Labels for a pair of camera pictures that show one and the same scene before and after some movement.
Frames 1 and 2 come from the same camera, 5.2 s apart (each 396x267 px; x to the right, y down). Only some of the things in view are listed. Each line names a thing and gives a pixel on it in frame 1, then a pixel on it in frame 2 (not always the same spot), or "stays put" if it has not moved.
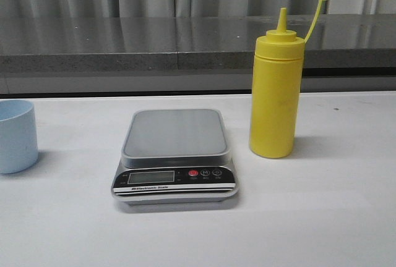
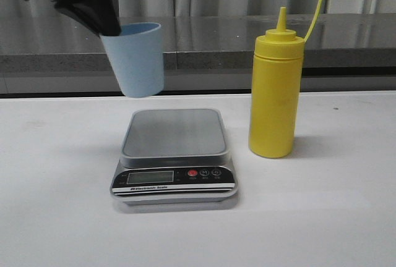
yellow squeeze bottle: (276, 88) stays put
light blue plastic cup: (18, 148) to (137, 57)
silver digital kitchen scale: (175, 156) stays put
